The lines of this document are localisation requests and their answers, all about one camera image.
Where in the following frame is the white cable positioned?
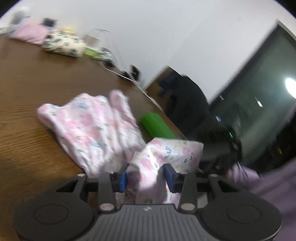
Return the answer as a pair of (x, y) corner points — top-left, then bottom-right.
(99, 59), (165, 113)

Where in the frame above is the pink folded cloth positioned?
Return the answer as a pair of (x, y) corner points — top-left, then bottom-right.
(11, 21), (49, 45)

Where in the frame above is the black chair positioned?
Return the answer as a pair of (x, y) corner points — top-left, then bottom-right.
(157, 73), (210, 141)

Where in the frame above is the pink floral garment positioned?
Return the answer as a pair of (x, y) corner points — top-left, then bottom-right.
(37, 90), (204, 205)

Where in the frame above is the white power strip with chargers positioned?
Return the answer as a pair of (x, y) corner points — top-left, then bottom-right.
(84, 29), (115, 67)

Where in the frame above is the white cloth with green flowers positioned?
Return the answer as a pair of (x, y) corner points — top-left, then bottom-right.
(42, 32), (86, 58)

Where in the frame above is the white round lamp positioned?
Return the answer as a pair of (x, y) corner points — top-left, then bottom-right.
(10, 6), (31, 25)

